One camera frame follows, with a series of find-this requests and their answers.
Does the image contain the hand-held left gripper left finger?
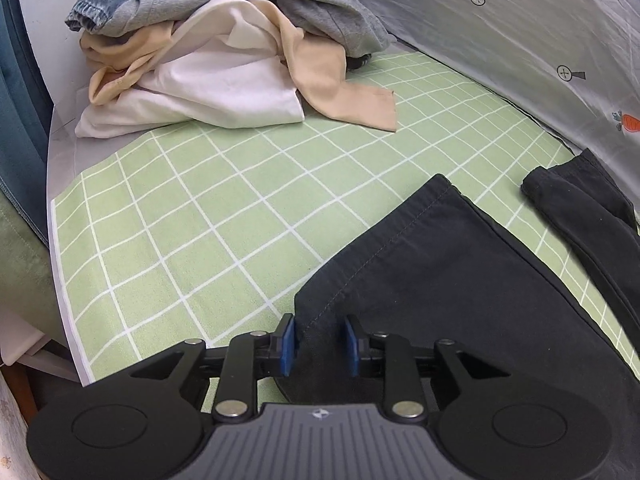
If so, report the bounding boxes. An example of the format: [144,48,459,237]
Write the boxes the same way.
[130,314,301,422]

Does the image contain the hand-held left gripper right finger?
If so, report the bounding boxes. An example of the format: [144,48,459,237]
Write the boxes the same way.
[344,315,508,420]

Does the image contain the black pants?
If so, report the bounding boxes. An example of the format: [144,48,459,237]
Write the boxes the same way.
[274,149,640,480]

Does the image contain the green checked mat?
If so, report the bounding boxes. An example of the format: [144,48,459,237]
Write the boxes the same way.
[50,47,640,386]

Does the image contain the white box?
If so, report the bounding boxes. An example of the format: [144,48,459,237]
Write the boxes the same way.
[0,305,53,368]

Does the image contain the white garment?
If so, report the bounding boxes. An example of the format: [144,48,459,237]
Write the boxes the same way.
[75,0,306,138]

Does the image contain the green upholstered seat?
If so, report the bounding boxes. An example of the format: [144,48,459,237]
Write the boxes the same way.
[0,192,86,391]

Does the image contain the beige garment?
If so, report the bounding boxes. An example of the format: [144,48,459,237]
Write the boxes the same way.
[80,0,398,133]

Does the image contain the pale patterned cloth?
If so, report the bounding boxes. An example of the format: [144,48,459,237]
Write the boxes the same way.
[0,360,40,480]

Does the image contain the grey sweatshirt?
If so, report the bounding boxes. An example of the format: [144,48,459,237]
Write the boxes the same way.
[107,0,396,58]

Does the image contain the grey printed sheet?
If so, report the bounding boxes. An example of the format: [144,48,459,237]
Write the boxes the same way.
[345,0,640,171]

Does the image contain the teal curtain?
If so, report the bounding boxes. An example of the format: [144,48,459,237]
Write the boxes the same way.
[0,0,53,248]

